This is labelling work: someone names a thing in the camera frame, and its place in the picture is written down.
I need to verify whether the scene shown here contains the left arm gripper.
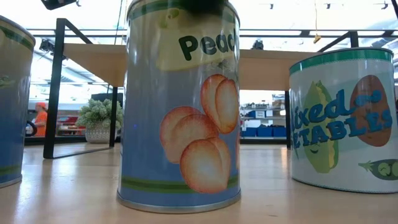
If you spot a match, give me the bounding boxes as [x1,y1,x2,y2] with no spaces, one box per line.
[40,0,78,11]

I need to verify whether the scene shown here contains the tall peaches can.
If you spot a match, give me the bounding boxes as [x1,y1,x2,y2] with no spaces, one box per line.
[116,0,242,215]

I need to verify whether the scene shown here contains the tall peas can blue label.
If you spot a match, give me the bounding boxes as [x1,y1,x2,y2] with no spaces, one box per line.
[0,14,37,189]

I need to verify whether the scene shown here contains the short mixed vegetables can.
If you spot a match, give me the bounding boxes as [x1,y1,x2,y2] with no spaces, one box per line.
[288,47,398,194]

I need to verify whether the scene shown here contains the green artificial plant in pot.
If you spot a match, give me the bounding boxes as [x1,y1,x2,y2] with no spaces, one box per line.
[75,98,124,144]

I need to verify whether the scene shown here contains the red storage crate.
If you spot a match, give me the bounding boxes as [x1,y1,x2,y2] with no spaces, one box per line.
[57,115,79,126]

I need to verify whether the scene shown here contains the person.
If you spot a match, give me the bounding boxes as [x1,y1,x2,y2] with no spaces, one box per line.
[33,101,49,138]

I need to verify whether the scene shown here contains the grey storage rack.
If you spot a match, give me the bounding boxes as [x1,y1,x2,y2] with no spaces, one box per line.
[239,99,287,139]

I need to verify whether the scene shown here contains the wooden shelf black metal frame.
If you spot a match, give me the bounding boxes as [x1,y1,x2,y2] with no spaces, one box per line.
[42,17,361,160]

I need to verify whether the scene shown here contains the black horizontal overhead rail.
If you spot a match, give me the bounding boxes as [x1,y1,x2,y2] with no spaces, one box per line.
[26,28,398,39]

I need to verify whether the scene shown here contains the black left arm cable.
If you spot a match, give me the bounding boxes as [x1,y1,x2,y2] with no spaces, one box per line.
[25,119,38,138]

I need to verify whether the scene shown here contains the black metal rig frame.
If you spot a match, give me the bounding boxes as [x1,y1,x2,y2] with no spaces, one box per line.
[24,135,290,147]

